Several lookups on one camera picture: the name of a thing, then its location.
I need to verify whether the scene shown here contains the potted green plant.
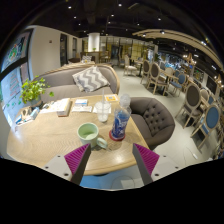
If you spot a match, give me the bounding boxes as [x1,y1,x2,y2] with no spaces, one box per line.
[19,75,55,109]

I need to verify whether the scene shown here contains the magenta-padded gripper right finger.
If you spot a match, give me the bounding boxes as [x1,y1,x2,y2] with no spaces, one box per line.
[131,142,181,186]

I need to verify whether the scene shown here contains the white round column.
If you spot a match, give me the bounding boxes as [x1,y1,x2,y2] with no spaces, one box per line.
[87,31,101,53]

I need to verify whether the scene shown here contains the pale green ceramic mug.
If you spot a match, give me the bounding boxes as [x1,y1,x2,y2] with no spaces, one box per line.
[76,122,109,150]

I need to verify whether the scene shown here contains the grey curved sofa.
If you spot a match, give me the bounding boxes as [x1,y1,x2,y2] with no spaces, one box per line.
[34,62,121,103]

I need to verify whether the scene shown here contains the clear plastic cup with straw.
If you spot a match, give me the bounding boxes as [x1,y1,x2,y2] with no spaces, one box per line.
[93,88,112,123]

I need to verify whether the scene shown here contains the printed paper sheets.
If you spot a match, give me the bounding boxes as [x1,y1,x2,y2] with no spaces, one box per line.
[39,99,60,113]

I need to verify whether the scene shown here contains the flat round red coaster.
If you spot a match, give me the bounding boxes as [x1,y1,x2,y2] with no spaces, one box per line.
[108,129,127,143]

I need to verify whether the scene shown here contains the yellow bordered card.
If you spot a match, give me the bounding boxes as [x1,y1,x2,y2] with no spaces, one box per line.
[103,93,120,103]

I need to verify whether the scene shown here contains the clear blue-labelled water bottle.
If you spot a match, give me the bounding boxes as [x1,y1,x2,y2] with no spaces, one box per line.
[110,93,133,141]

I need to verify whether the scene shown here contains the white paper napkin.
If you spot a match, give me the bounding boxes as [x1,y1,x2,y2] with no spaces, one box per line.
[91,106,113,115]

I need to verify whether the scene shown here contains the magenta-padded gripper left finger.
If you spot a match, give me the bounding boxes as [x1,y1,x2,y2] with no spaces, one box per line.
[43,142,92,186]

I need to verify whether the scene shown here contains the grey white chevron cushion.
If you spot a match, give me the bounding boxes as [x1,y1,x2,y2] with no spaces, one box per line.
[71,65,111,94]

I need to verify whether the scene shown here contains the large decorated window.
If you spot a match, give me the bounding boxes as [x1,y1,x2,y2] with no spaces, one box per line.
[0,28,35,128]

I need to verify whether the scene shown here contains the teal white carton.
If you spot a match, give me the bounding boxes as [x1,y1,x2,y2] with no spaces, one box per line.
[29,106,41,121]

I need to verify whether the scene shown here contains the group of ceiling spotlights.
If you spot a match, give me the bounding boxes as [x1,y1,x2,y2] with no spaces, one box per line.
[66,2,209,46]

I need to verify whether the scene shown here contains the grey tufted armchair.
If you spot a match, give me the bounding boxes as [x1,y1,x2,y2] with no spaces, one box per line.
[129,96,177,151]

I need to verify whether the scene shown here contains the group of dining chairs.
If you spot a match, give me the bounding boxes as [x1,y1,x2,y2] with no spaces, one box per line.
[123,54,224,155]

